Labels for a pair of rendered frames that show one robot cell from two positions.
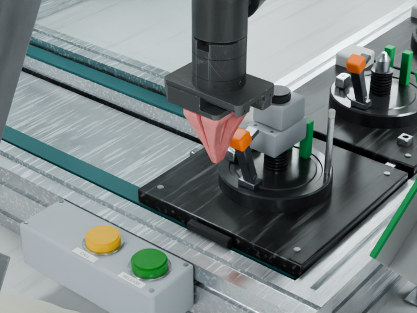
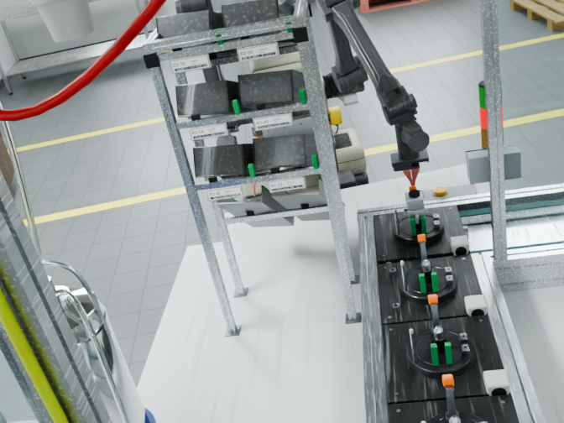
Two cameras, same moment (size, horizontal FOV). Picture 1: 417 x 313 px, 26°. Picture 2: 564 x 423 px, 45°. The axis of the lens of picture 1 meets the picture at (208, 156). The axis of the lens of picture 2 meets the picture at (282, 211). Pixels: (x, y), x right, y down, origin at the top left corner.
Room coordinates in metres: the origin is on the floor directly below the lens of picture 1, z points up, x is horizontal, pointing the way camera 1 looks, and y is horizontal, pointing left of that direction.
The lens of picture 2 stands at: (2.17, -1.14, 2.00)
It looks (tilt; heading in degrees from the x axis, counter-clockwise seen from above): 29 degrees down; 152
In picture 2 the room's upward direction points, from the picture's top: 13 degrees counter-clockwise
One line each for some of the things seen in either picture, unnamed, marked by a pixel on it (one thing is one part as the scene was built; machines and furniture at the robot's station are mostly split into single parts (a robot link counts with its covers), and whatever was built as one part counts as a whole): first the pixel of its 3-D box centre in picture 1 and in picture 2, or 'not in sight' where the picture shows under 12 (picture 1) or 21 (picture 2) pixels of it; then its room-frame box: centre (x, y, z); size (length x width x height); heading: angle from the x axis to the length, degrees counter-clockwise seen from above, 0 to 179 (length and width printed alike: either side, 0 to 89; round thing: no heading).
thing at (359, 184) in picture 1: (274, 186); (418, 234); (0.94, -0.08, 0.96); 0.24 x 0.24 x 0.02; 51
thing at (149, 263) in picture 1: (149, 266); not in sight; (0.78, 0.06, 0.96); 0.04 x 0.04 x 0.02
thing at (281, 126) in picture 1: (282, 113); (415, 205); (0.94, -0.09, 1.06); 0.08 x 0.04 x 0.07; 139
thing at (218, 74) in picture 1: (219, 64); (408, 149); (0.85, -0.01, 1.17); 0.10 x 0.07 x 0.07; 51
